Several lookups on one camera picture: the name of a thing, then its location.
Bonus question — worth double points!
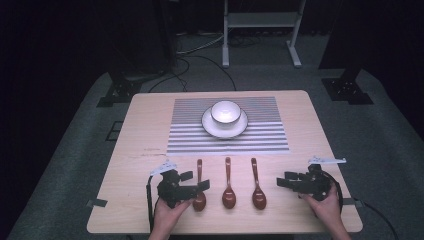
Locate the person's left hand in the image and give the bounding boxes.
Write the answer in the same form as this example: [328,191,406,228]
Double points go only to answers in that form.
[153,198,194,230]

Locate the white plate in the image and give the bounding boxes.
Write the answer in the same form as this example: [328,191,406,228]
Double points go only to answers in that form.
[201,107,249,140]

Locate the white metal stand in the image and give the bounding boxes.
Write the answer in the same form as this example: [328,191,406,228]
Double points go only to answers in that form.
[221,0,307,69]

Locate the striped grey white placemat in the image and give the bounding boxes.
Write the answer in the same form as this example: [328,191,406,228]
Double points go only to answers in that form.
[166,96,290,157]

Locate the light grey floor cables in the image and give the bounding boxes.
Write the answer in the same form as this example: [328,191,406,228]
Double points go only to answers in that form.
[175,31,225,56]

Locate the person's right hand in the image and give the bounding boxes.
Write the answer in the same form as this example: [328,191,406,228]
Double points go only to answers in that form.
[299,184,343,228]

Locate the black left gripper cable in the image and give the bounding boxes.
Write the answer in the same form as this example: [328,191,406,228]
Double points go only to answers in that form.
[145,175,156,232]

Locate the white bowl with dark rim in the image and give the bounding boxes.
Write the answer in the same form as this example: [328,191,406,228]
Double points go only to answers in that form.
[210,100,242,127]

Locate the reddish brown spoon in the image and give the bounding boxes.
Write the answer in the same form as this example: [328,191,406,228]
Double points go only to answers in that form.
[192,158,207,213]
[221,156,237,210]
[250,157,268,211]

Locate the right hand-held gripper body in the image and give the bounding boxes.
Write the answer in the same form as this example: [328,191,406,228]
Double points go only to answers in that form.
[293,155,347,202]

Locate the black stand base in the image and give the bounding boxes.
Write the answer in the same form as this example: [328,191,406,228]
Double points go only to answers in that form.
[96,71,145,108]
[321,68,374,106]

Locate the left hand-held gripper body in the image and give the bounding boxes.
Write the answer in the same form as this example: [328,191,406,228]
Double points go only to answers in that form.
[149,160,198,210]

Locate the black floor cable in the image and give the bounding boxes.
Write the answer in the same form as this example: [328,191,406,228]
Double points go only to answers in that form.
[147,54,238,94]

